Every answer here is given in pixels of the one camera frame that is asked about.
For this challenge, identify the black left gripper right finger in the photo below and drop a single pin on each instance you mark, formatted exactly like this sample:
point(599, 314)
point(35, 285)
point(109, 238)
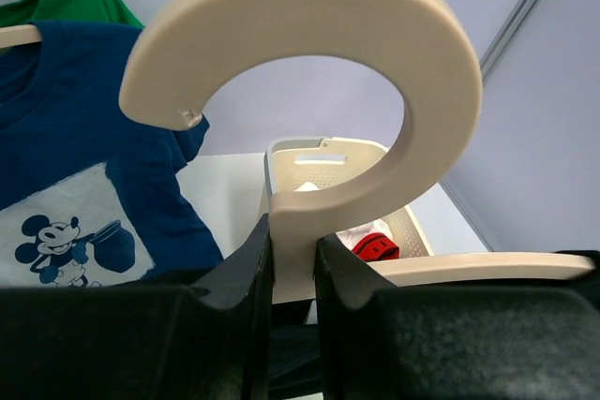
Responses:
point(501, 339)

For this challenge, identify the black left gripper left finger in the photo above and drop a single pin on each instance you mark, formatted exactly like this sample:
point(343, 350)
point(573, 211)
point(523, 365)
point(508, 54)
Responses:
point(207, 340)

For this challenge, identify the black t shirt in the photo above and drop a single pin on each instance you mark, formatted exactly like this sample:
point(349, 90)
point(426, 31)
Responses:
point(292, 353)

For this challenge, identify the white red print t shirt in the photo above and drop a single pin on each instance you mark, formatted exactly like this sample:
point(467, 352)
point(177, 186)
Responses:
point(351, 237)

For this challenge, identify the beige wooden hanger front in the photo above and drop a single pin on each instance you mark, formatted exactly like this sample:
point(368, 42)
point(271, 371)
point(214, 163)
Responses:
point(193, 47)

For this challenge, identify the beige wooden hanger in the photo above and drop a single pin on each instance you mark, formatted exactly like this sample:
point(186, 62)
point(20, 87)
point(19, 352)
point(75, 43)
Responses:
point(193, 47)
point(19, 35)

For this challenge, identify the navy blue t shirt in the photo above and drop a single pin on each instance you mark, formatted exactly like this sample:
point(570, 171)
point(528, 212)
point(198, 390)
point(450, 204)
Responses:
point(89, 198)

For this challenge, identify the beige wooden hanger middle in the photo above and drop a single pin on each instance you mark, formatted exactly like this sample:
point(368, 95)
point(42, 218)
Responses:
point(19, 35)

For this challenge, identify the green t shirt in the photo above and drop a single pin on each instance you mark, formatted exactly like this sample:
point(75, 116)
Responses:
point(105, 11)

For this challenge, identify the cream plastic laundry basket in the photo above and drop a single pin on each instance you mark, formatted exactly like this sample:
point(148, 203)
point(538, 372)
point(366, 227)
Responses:
point(305, 164)

